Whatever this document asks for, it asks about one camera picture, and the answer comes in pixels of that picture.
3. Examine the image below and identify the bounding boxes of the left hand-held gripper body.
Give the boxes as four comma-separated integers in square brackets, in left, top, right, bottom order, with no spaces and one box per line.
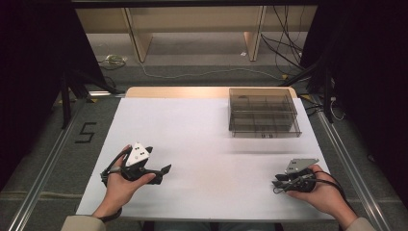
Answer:
[120,142,163,182]

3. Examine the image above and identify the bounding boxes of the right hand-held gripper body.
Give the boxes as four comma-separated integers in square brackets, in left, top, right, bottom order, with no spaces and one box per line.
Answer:
[284,158,320,193]

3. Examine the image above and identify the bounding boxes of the smoky clear plastic drawer cabinet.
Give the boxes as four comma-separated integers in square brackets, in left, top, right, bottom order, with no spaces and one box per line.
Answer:
[228,88,298,133]

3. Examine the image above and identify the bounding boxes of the person's left hand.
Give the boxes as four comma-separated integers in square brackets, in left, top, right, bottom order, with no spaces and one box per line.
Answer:
[100,144,157,209]

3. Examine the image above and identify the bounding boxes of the person's right hand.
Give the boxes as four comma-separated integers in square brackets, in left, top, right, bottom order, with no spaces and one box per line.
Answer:
[287,164,349,218]

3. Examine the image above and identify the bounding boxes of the white table board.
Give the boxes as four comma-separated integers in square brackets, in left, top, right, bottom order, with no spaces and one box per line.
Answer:
[75,97,350,222]

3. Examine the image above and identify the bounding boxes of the black metal stand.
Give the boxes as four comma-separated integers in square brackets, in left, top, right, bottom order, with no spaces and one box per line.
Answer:
[278,57,336,124]
[59,65,119,129]

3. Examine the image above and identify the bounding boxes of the black curtain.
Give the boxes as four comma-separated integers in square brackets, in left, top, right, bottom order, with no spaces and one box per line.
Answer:
[0,0,107,193]
[301,0,408,206]

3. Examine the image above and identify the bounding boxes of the beige wooden desk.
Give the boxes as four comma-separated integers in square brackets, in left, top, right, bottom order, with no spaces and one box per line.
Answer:
[75,5,319,64]

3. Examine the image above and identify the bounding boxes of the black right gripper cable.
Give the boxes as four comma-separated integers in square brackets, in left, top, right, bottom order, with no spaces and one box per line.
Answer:
[272,169,357,216]

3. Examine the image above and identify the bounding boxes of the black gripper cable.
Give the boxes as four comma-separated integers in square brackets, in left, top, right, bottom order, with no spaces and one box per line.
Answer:
[99,149,129,223]
[272,169,357,216]

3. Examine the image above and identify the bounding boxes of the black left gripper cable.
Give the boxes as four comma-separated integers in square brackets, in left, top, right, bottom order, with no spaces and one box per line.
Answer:
[99,149,129,223]

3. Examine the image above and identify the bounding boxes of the black floor cables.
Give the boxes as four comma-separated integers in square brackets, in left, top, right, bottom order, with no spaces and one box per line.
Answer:
[297,91,325,117]

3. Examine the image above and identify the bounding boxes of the thin white cable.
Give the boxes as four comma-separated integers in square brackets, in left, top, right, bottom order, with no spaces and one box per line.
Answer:
[329,95,346,122]

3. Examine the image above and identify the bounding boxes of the short aluminium rail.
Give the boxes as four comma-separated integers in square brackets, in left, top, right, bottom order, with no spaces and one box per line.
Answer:
[87,90,127,99]

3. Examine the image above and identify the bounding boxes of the long aluminium rail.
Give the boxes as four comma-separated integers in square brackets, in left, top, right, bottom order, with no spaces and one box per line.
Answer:
[8,95,88,231]
[316,95,394,231]

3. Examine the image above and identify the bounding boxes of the pale coiled cable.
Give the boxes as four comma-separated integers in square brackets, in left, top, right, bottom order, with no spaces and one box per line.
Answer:
[96,53,129,71]

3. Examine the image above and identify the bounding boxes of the black cable bundle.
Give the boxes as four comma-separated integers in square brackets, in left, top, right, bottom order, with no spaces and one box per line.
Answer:
[259,5,306,76]

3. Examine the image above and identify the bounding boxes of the black metal frame bar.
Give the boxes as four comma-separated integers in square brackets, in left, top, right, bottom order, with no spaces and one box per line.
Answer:
[70,0,321,10]

